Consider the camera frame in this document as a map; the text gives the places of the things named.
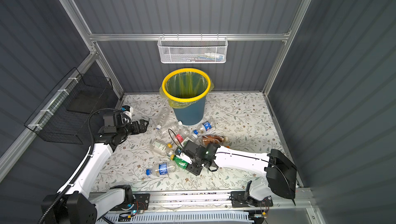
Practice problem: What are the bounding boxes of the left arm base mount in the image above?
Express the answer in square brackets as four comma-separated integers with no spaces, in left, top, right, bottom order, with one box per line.
[117,194,151,211]

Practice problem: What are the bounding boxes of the items in white basket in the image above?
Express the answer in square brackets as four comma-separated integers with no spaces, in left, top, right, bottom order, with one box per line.
[187,53,226,62]

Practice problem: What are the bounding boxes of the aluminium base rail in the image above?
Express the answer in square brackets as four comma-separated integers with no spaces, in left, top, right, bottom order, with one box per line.
[66,188,313,212]

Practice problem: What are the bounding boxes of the black wire basket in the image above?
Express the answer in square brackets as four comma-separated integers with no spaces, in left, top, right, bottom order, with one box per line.
[24,68,114,146]

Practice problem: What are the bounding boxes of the green bottle yellow cap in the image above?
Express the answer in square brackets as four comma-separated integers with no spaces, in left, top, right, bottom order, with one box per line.
[170,155,189,169]

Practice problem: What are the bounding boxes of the lime label bottle white cap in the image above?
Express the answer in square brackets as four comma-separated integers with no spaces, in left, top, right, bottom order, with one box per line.
[185,134,199,144]

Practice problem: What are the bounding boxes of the brown tea bottle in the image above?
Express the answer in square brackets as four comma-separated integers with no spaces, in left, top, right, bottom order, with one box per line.
[201,134,229,146]

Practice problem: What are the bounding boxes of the blue label bottle blue cap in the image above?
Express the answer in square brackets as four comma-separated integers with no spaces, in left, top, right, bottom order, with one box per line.
[145,161,176,177]

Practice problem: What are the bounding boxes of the clear bottle white cap far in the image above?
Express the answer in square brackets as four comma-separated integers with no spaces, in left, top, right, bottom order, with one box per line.
[156,106,170,130]

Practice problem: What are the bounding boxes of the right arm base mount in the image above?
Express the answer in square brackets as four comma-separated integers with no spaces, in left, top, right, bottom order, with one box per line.
[229,191,273,208]

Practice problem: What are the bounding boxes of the pink label bottle yellow cap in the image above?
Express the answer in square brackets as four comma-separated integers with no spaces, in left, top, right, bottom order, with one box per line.
[175,129,190,147]

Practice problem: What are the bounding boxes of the teal bin with yellow rim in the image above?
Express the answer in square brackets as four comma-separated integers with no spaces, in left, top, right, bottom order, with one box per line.
[161,67,211,126]

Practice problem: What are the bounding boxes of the white ventilation grille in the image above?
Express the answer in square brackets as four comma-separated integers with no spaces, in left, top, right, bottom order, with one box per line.
[97,211,254,224]

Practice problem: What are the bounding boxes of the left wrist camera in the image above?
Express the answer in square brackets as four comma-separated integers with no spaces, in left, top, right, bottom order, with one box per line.
[121,105,134,118]

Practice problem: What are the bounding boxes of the white wire mesh basket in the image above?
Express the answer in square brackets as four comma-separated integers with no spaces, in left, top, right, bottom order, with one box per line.
[157,37,229,64]

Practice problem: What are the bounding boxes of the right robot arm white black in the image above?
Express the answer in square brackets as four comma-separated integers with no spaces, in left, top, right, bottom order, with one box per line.
[175,141,297,208]

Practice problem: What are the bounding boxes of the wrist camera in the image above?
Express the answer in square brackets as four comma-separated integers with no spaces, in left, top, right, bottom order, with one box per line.
[178,152,192,164]
[121,105,134,118]

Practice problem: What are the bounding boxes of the clear ribbed bottle white cap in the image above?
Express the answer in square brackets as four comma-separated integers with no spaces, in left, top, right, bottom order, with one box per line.
[157,121,183,137]

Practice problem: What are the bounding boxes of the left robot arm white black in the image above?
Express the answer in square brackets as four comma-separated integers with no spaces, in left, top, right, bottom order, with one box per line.
[38,106,149,224]

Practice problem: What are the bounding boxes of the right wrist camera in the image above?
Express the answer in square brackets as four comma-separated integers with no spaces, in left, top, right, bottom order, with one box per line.
[178,152,192,164]

